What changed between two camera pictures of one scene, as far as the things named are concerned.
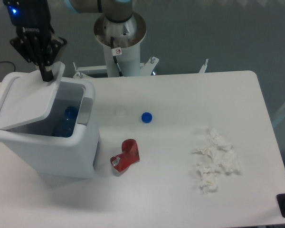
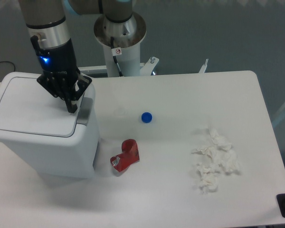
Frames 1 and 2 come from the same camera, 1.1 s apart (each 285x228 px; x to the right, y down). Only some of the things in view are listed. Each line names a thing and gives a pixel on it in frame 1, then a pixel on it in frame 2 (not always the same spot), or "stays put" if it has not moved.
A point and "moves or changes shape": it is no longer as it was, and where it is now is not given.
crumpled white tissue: [218, 156] stays put
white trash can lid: [29, 98] moves or changes shape
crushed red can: [129, 155] stays put
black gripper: [33, 20] → [58, 59]
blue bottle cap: [146, 117] stays put
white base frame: [146, 68] stays put
